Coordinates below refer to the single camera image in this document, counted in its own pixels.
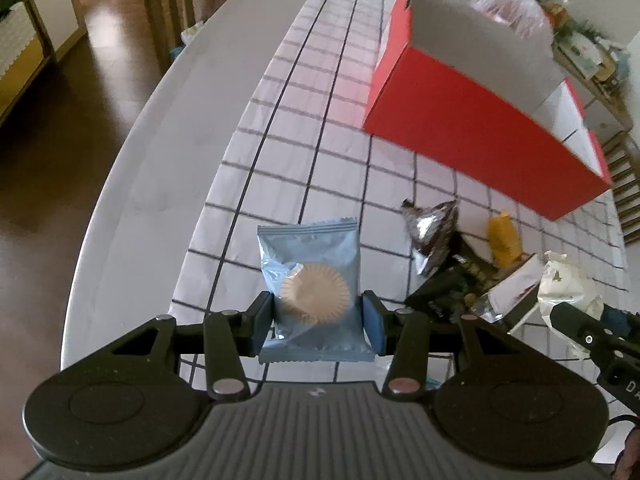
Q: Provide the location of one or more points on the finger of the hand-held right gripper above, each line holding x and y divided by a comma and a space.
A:
577, 322
622, 322

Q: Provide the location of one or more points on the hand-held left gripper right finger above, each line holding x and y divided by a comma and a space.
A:
372, 322

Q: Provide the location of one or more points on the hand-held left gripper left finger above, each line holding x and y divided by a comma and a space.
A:
264, 322

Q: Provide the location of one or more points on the cream snack packet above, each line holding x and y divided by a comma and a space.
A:
565, 280

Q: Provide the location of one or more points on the blue cookie packet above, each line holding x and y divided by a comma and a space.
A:
310, 260

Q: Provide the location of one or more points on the black snack packet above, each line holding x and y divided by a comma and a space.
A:
450, 285

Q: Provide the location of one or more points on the orange snack packet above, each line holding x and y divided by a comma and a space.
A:
502, 240

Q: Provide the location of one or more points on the red cardboard box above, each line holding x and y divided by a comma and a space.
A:
475, 130

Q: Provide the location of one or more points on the person's right forearm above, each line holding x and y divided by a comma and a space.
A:
631, 455

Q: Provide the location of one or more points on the plastic bag of red snacks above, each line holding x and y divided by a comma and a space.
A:
515, 10

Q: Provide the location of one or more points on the white flat packet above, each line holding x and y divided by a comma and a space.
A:
517, 285

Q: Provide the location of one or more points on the silver dark foil wrapper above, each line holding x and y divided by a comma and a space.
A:
430, 230

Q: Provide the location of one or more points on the brown wooden chair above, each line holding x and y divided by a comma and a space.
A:
627, 185
165, 15

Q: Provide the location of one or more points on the white checked tablecloth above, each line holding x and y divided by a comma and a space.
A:
325, 170

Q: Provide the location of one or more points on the white green tissue box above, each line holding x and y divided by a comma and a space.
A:
582, 50

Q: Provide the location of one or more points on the yellow white storage rack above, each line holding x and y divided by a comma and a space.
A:
20, 45

